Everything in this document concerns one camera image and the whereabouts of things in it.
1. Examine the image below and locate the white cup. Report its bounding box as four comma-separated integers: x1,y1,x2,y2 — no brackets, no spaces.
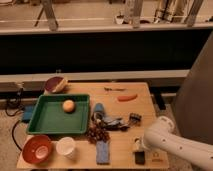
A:
56,137,76,158

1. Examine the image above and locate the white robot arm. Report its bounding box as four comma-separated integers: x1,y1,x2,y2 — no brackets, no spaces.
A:
133,116,213,171

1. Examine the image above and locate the red bowl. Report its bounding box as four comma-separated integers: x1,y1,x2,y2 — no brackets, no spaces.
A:
22,135,53,164

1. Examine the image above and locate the dark grape bunch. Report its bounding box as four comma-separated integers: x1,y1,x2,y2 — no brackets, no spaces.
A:
86,125,110,144

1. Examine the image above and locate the black eraser block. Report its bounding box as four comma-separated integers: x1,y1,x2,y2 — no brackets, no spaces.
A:
135,152,145,165

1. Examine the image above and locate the black cable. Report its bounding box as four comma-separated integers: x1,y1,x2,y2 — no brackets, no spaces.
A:
4,87,25,151

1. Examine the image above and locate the orange carrot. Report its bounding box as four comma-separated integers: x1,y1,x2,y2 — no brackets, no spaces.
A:
117,94,138,102

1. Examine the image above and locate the green plastic tray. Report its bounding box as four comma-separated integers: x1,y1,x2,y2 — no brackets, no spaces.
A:
27,94,90,135

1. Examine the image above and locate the maroon bowl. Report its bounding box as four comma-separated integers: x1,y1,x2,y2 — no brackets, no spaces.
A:
44,76,68,93

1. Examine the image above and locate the black binder clip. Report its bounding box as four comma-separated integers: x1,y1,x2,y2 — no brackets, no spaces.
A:
129,113,142,124

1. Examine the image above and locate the blue box on floor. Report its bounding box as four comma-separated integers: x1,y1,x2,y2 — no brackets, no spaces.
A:
22,105,34,123

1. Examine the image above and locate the small dark knife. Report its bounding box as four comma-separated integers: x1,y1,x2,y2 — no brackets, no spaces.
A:
104,87,126,91

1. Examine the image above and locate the orange round fruit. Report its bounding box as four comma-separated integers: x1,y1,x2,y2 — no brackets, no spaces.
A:
62,100,75,113

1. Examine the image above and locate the blue sponge cloth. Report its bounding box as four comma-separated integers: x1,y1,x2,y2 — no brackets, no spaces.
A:
96,141,110,164

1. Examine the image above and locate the blue handled scissors tool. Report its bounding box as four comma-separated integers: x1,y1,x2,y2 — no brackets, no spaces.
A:
91,103,129,131

